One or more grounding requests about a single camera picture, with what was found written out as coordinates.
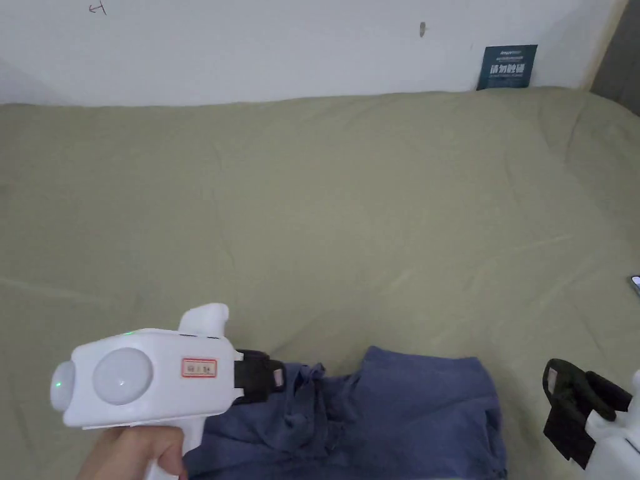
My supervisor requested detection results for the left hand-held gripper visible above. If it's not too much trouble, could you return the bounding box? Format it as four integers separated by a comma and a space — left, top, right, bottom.
48, 302, 288, 480

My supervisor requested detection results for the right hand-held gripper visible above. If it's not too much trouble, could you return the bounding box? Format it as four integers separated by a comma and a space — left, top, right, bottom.
542, 357, 640, 480

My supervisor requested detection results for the dark blue garment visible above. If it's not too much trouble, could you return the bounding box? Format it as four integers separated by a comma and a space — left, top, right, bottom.
182, 344, 508, 480

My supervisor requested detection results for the person's left hand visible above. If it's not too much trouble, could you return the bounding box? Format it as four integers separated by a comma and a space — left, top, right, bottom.
79, 424, 189, 480

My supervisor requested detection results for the bed with pale green sheet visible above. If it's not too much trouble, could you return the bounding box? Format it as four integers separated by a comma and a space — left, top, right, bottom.
0, 82, 640, 480

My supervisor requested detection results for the dark blue printed card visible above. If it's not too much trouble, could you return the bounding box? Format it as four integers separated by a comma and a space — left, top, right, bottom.
476, 44, 539, 91

